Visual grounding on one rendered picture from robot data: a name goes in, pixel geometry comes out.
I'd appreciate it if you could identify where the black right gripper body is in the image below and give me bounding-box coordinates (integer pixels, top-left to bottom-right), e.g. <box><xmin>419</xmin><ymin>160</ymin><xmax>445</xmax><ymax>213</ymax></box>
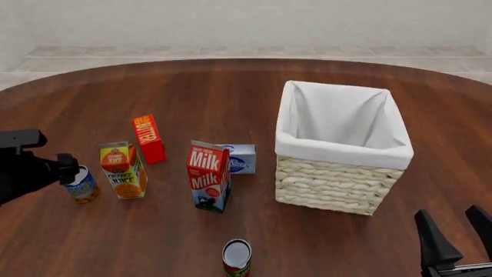
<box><xmin>420</xmin><ymin>260</ymin><xmax>492</xmax><ymax>277</ymax></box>

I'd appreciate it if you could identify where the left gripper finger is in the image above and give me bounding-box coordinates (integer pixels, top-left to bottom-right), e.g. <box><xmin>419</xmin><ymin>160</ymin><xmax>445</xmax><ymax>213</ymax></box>
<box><xmin>27</xmin><ymin>152</ymin><xmax>79</xmax><ymax>171</ymax></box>
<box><xmin>27</xmin><ymin>165</ymin><xmax>81</xmax><ymax>195</ymax></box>

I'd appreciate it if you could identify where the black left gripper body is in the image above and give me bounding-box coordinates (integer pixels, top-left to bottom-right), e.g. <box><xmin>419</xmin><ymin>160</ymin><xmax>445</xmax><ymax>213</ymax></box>
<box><xmin>0</xmin><ymin>148</ymin><xmax>28</xmax><ymax>206</ymax></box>

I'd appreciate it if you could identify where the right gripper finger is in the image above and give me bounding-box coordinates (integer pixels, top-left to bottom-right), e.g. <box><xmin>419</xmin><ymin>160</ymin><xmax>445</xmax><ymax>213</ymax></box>
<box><xmin>464</xmin><ymin>204</ymin><xmax>492</xmax><ymax>261</ymax></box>
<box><xmin>414</xmin><ymin>209</ymin><xmax>464</xmax><ymax>269</ymax></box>

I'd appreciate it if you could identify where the alphabet soup can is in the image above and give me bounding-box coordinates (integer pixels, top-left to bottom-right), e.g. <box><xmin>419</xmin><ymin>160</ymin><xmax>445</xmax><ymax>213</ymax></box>
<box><xmin>63</xmin><ymin>165</ymin><xmax>101</xmax><ymax>205</ymax></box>

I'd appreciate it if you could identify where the wicker basket with white liner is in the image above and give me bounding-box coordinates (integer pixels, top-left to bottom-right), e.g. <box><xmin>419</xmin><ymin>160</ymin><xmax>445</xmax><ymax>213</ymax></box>
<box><xmin>274</xmin><ymin>79</ymin><xmax>415</xmax><ymax>217</ymax></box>

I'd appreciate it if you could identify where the tomato sauce can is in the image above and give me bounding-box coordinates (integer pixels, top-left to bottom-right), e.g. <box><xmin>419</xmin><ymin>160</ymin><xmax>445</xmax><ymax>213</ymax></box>
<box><xmin>221</xmin><ymin>238</ymin><xmax>253</xmax><ymax>277</ymax></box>

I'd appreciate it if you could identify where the small black plate on stalk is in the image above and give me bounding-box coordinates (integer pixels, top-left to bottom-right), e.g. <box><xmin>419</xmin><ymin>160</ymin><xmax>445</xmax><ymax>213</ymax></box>
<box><xmin>0</xmin><ymin>128</ymin><xmax>48</xmax><ymax>155</ymax></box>

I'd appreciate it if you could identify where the orange juice carton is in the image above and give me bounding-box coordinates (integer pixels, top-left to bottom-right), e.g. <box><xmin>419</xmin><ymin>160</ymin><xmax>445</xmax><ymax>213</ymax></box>
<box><xmin>99</xmin><ymin>141</ymin><xmax>149</xmax><ymax>201</ymax></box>

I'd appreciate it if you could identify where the red butter box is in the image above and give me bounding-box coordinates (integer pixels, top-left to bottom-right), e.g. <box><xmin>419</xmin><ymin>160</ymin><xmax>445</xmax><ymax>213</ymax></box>
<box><xmin>131</xmin><ymin>114</ymin><xmax>168</xmax><ymax>166</ymax></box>

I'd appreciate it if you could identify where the red and white milk carton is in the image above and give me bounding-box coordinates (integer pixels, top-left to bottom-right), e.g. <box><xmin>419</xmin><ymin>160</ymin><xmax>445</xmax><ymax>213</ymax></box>
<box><xmin>187</xmin><ymin>139</ymin><xmax>232</xmax><ymax>215</ymax></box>

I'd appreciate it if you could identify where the blue-white cream cheese box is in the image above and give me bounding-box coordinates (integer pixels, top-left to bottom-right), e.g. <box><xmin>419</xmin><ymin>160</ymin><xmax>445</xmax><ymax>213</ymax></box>
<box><xmin>219</xmin><ymin>143</ymin><xmax>257</xmax><ymax>175</ymax></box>

